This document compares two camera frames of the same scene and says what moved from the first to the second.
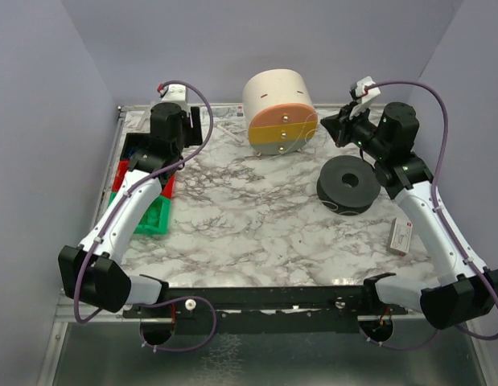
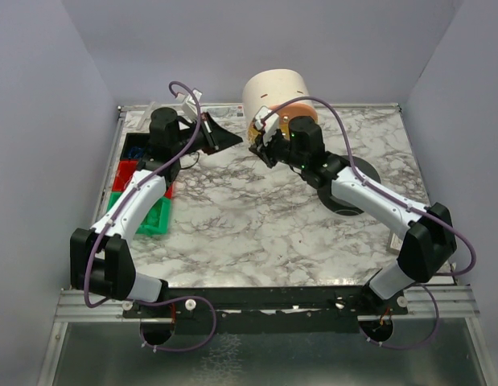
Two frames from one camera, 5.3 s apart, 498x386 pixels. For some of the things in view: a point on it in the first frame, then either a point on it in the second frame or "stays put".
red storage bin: x=123 y=166 stays put
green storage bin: x=155 y=219 stays put
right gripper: x=341 y=126 → x=263 y=149
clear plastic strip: x=147 y=112 stays put
